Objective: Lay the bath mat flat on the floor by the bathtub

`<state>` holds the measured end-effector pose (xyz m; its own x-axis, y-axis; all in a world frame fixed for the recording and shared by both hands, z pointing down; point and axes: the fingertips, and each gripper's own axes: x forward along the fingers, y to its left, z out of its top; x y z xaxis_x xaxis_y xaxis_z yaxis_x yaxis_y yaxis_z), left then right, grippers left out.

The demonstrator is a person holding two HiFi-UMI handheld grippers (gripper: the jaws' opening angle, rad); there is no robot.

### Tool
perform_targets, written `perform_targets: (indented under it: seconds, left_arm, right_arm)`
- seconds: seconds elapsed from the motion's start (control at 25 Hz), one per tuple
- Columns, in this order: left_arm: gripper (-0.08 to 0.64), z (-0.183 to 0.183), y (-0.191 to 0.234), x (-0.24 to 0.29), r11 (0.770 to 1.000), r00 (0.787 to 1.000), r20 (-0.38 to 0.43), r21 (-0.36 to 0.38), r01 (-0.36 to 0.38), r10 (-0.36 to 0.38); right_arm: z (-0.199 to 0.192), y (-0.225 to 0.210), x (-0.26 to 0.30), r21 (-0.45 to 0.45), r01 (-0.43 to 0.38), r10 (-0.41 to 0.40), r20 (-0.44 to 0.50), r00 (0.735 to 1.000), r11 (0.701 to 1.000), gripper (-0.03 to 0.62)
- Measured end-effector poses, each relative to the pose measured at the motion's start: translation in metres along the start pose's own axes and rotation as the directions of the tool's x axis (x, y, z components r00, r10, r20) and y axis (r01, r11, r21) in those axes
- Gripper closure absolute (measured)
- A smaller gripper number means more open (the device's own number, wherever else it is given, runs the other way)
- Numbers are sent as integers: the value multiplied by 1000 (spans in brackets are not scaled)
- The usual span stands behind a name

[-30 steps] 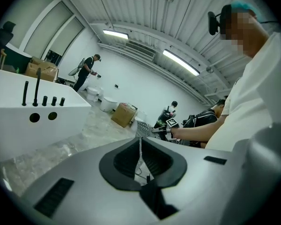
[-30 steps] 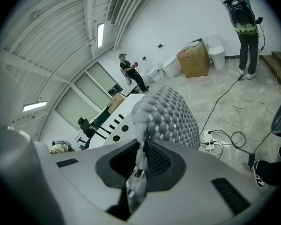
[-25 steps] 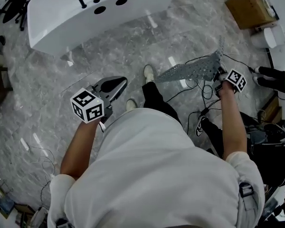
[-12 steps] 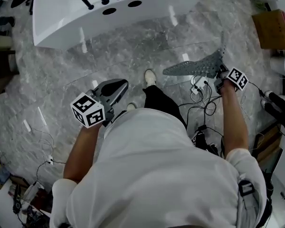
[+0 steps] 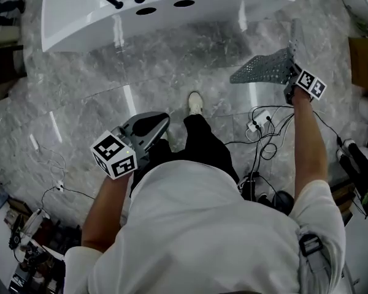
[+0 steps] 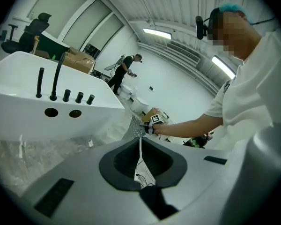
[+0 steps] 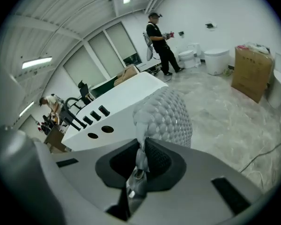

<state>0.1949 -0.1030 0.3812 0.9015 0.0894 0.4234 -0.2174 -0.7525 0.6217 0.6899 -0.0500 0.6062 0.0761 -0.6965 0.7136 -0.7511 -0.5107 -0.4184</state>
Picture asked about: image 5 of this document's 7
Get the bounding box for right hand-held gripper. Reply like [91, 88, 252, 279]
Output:
[283, 60, 328, 105]

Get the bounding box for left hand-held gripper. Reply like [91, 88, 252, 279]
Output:
[90, 111, 171, 181]

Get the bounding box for grey perforated bath mat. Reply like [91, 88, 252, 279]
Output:
[229, 18, 305, 86]

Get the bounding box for white bathtub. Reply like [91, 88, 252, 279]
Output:
[41, 0, 296, 53]

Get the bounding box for person's right forearm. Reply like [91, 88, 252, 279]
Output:
[289, 87, 329, 202]

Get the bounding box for person's left forearm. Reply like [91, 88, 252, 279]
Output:
[80, 172, 133, 254]

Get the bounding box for grey marble floor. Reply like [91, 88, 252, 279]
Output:
[0, 0, 368, 235]

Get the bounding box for brown wooden box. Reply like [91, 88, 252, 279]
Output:
[347, 36, 368, 89]

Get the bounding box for white power strip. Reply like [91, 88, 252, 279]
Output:
[246, 109, 273, 133]

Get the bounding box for person's black trousers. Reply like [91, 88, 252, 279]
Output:
[129, 113, 240, 197]

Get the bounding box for person's white right shoe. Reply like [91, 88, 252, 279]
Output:
[187, 91, 205, 116]

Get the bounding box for person's white shirt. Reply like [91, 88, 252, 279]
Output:
[63, 159, 347, 294]

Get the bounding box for black box device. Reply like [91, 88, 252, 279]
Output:
[237, 171, 261, 200]

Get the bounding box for cluttered equipment pile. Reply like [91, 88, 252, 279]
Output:
[5, 206, 82, 294]

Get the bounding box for black round device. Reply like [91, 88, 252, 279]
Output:
[271, 189, 295, 216]

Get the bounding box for dark wooden cabinet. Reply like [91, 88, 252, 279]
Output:
[0, 43, 29, 106]

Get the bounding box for white cylindrical bin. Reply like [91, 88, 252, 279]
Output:
[0, 25, 21, 48]

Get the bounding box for thin black cable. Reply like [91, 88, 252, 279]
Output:
[40, 185, 96, 211]

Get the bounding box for thin white cable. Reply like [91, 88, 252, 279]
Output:
[33, 144, 69, 186]

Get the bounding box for grey strap with black buckle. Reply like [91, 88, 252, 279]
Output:
[297, 225, 333, 291]

